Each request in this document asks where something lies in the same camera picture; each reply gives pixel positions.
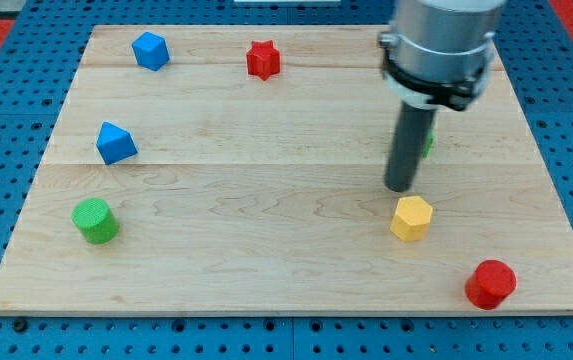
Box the yellow hexagon block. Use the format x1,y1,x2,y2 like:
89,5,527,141
390,196,433,242

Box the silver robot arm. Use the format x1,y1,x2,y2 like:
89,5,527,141
378,0,506,111

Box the wooden board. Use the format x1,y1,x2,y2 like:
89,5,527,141
0,25,573,317

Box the red star block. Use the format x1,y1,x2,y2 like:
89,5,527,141
246,40,281,81

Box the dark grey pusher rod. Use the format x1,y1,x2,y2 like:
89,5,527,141
384,102,436,192

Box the green block behind rod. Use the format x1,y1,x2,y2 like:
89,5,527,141
422,132,434,158

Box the blue triangular prism block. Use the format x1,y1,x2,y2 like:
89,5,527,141
96,122,138,165

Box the blue cube block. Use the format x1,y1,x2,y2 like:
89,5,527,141
131,32,170,71

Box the green cylinder block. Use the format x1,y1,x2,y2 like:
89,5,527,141
71,197,119,245

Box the red cylinder block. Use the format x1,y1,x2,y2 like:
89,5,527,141
464,260,517,310

